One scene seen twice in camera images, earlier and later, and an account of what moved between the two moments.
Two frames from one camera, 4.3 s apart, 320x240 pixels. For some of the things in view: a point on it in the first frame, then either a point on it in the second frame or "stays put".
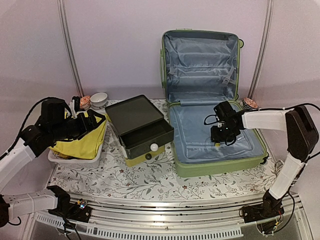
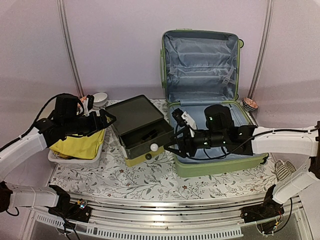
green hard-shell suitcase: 199,69 stays put
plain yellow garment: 85,147 stays put
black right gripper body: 224,134 → 215,139
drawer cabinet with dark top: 140,127 stays put
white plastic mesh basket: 54,158 stays put
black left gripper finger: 94,120 → 106,118
